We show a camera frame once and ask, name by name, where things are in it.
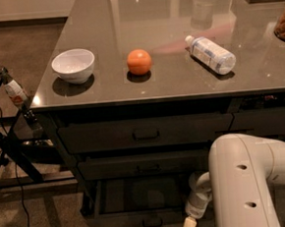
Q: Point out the white ceramic bowl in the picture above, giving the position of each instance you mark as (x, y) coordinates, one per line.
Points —
(74, 66)

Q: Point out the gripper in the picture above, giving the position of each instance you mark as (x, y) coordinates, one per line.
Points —
(195, 206)

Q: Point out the orange round fruit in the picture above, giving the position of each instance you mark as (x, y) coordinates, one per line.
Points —
(139, 62)

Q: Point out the drawer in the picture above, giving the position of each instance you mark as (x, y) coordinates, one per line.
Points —
(135, 133)
(149, 201)
(144, 164)
(262, 123)

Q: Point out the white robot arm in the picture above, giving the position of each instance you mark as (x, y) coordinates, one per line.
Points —
(241, 168)

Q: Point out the small bottle with label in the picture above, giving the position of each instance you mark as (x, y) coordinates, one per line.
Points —
(14, 90)

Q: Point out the clear plastic water bottle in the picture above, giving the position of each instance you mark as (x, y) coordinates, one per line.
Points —
(212, 55)

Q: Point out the black side stand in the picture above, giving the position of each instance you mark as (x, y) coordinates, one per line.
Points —
(23, 150)

